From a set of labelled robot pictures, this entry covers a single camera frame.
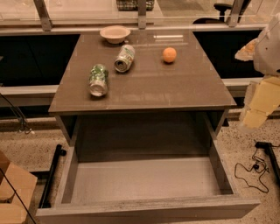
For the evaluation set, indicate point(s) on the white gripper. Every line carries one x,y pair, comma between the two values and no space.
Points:
269,53

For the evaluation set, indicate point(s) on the grey cabinet with glossy top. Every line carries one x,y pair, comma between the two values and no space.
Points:
155,110

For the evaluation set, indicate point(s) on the open grey top drawer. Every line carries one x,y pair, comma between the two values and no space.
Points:
145,169

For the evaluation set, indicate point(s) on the black right floor bar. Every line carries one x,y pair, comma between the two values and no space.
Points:
269,150

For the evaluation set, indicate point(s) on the black floor bar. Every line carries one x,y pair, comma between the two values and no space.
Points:
269,150
59,152

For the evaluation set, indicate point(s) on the black office chair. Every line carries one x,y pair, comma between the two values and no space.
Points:
229,14

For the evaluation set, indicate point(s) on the orange fruit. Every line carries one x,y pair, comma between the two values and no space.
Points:
169,54

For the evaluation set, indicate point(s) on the beige bowl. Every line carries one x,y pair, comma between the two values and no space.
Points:
115,34

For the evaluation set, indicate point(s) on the plaid basket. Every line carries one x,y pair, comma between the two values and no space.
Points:
132,5

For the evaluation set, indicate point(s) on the black left floor bar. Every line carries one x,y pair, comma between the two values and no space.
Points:
59,152

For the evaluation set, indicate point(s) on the cardboard box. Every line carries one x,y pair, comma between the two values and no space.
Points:
16,189

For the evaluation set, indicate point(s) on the metal window frame rail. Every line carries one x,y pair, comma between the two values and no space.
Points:
77,16

